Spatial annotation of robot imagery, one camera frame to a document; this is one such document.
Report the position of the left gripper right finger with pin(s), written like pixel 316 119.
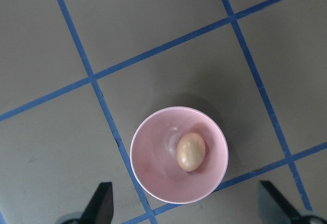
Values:
pixel 273 207

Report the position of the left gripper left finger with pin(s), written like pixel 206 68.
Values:
pixel 99 208

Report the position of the beige egg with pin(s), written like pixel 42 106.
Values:
pixel 190 151

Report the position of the pink bowl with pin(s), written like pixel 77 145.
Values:
pixel 153 155

